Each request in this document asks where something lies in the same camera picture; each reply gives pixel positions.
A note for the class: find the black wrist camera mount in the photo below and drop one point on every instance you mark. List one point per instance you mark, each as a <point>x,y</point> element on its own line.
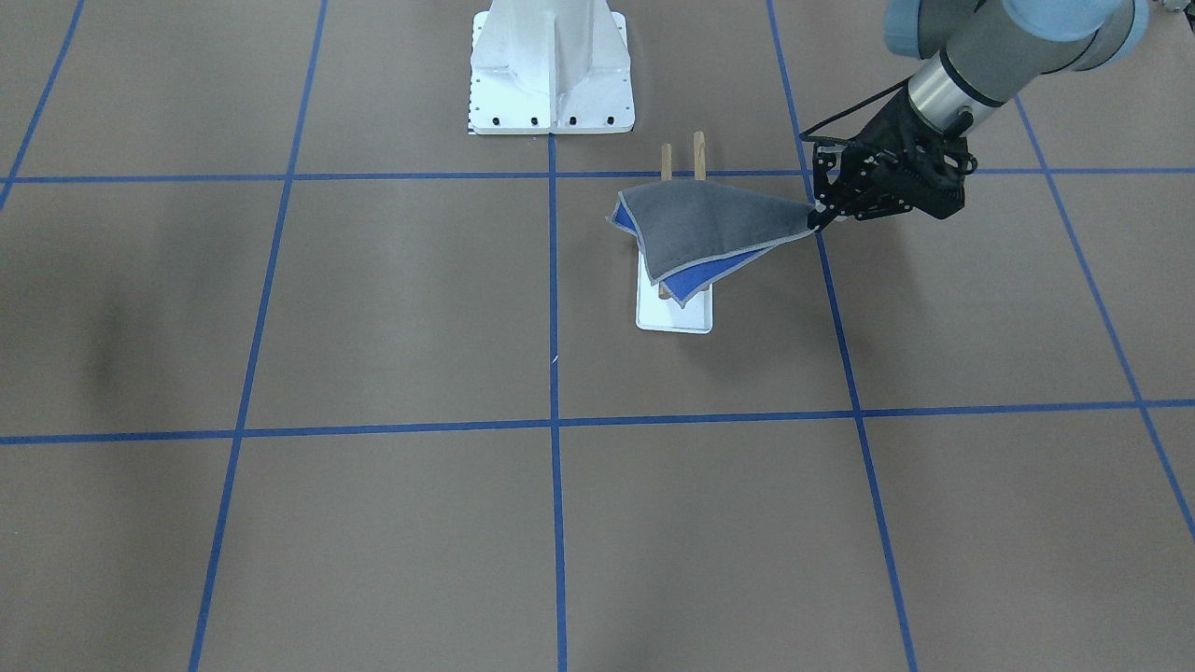
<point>930,175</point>

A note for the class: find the blue and grey towel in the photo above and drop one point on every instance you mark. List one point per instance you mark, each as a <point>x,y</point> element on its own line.
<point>691,233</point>

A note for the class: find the white camera pedestal column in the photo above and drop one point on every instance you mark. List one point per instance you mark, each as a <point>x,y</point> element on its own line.
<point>550,67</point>

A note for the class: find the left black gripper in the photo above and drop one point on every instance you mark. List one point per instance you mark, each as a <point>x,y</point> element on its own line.
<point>889,128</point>

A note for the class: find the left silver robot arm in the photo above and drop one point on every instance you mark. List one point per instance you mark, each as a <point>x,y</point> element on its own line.
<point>975,57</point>

